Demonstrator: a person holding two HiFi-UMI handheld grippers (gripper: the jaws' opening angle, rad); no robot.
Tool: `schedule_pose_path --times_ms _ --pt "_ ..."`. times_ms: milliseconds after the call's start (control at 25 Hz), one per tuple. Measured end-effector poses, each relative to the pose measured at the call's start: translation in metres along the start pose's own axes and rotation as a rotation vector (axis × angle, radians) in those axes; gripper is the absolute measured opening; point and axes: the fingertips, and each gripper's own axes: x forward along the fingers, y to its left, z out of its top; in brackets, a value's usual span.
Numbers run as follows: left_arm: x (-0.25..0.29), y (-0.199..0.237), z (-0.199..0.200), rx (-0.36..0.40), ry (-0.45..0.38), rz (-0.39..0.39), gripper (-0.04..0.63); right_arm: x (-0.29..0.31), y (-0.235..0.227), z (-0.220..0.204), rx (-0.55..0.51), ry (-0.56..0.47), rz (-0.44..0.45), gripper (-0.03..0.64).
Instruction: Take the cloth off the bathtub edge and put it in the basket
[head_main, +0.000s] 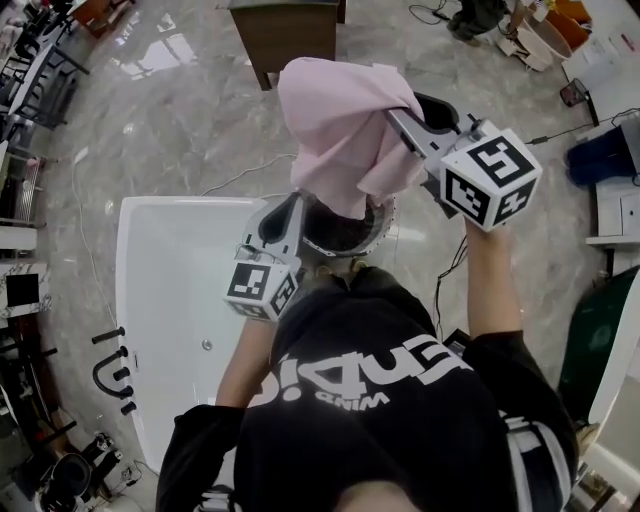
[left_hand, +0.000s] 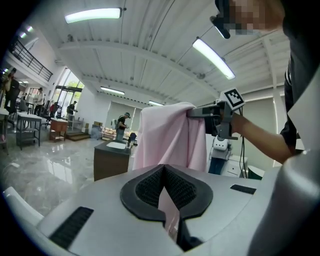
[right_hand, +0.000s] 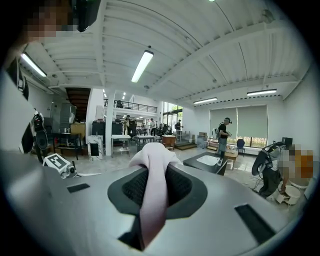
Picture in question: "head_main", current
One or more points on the white bathtub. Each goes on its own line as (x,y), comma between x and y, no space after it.
(170,280)

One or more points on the pink cloth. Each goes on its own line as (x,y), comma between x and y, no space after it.
(340,125)

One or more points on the person's shoe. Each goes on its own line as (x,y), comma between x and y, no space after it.
(324,270)
(358,264)

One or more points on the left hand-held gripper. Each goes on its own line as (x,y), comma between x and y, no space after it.
(255,287)

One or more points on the person's black printed t-shirt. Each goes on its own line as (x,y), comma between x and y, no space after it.
(380,425)

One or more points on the black round appliance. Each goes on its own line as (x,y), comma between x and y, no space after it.
(70,475)

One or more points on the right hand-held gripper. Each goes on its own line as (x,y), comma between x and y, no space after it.
(490,175)

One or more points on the green tub with white rim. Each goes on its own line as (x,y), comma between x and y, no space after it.
(595,340)

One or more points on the beige oval tub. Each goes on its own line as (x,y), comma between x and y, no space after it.
(542,37)

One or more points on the black metal rack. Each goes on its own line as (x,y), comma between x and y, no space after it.
(40,90)

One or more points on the person's left forearm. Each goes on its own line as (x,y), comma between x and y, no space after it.
(245,360)

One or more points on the black curved faucet spout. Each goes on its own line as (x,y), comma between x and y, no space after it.
(101,385)

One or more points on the round dark basket white rim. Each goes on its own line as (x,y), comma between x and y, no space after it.
(335,237)

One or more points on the dark wooden table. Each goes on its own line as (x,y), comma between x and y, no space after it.
(285,35)

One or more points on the person's right forearm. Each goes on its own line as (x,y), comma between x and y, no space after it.
(492,290)

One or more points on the chrome bathtub overflow cap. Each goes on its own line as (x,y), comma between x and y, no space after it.
(206,344)

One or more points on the blue bag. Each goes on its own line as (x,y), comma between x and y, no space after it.
(600,155)

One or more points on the white cabinet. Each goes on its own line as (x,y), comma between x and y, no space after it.
(617,210)

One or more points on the orange tub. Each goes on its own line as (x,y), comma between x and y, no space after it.
(567,22)

